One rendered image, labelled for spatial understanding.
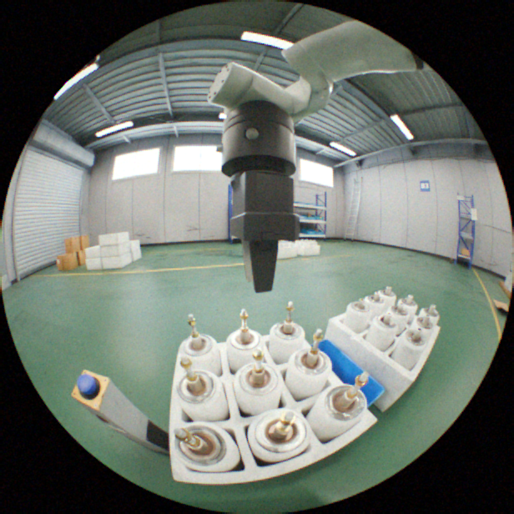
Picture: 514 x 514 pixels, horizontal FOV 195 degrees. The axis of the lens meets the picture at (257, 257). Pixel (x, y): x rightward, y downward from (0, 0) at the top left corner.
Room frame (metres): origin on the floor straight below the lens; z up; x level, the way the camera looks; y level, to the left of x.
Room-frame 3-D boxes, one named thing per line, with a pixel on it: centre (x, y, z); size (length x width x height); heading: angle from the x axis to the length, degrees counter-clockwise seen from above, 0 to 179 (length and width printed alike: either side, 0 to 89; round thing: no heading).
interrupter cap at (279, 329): (0.32, -0.08, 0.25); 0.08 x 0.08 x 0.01
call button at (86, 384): (0.02, 0.26, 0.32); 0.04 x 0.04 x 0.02
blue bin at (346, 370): (0.25, -0.26, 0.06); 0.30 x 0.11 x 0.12; 18
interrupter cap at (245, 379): (0.17, 0.00, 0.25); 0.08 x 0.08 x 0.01
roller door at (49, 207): (1.42, 5.61, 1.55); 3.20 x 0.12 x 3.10; 18
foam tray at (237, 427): (0.18, 0.00, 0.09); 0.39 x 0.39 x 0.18; 16
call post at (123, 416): (0.02, 0.26, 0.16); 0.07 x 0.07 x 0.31; 16
